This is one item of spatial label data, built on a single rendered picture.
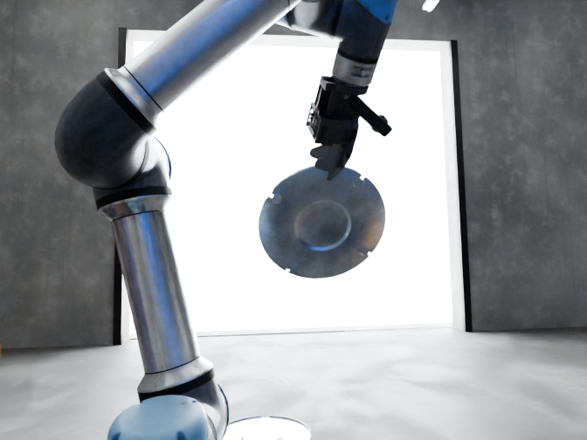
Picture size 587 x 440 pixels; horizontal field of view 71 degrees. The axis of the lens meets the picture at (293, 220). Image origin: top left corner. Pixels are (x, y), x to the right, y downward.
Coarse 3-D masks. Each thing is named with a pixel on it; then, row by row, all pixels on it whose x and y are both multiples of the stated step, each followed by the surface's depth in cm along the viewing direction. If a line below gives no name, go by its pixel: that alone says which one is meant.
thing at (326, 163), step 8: (336, 144) 81; (328, 152) 81; (336, 152) 81; (320, 160) 82; (328, 160) 82; (336, 160) 82; (320, 168) 83; (328, 168) 84; (336, 168) 83; (328, 176) 87
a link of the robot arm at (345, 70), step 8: (336, 56) 71; (336, 64) 71; (344, 64) 70; (352, 64) 69; (360, 64) 69; (368, 64) 75; (376, 64) 71; (336, 72) 72; (344, 72) 71; (352, 72) 70; (360, 72) 70; (368, 72) 71; (336, 80) 73; (344, 80) 71; (352, 80) 71; (360, 80) 71; (368, 80) 72
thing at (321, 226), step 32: (288, 192) 88; (320, 192) 89; (352, 192) 90; (288, 224) 92; (320, 224) 93; (352, 224) 93; (384, 224) 94; (288, 256) 95; (320, 256) 96; (352, 256) 97
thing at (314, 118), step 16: (320, 80) 75; (320, 96) 75; (336, 96) 74; (352, 96) 75; (320, 112) 75; (336, 112) 77; (352, 112) 77; (320, 128) 76; (336, 128) 77; (352, 128) 77
